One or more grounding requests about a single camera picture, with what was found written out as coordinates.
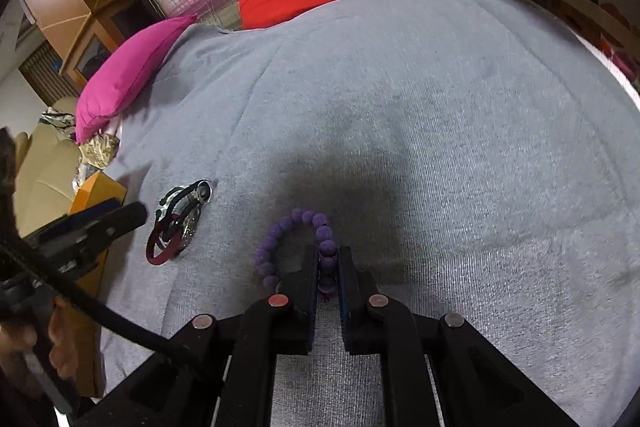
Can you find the grey blanket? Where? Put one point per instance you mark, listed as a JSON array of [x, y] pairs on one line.
[[400, 132]]

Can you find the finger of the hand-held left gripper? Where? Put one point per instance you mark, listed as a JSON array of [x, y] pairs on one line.
[[97, 210], [122, 219]]

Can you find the pink pillow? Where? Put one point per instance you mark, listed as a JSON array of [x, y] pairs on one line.
[[130, 72]]

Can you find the patterned beige cloth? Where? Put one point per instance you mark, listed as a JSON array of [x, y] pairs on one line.
[[100, 149]]

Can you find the beige leather sofa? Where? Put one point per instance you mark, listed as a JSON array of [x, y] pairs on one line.
[[45, 177]]

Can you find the dark slatted grille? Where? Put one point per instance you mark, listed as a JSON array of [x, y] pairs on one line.
[[42, 74]]

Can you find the orange cardboard box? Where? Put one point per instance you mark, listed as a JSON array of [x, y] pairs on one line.
[[97, 192]]

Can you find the silver metal bangle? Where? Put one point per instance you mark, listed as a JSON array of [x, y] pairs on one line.
[[191, 229]]

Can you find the person's left hand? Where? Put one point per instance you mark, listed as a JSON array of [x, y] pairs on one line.
[[64, 342]]

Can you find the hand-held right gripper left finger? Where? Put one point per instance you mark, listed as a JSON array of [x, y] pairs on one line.
[[312, 292]]

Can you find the dark red bangle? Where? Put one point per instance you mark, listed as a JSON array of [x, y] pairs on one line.
[[159, 261]]

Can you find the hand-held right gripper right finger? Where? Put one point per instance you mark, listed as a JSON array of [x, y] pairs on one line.
[[344, 297]]

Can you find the red white printed cloth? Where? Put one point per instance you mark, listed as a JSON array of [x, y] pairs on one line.
[[620, 22]]

